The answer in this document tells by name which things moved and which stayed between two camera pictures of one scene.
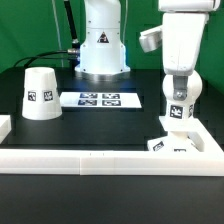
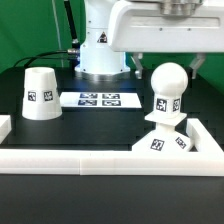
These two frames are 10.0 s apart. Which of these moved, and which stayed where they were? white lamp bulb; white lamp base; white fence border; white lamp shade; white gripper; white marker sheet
Moved: white gripper; white lamp base; white lamp bulb
Stayed: white fence border; white marker sheet; white lamp shade
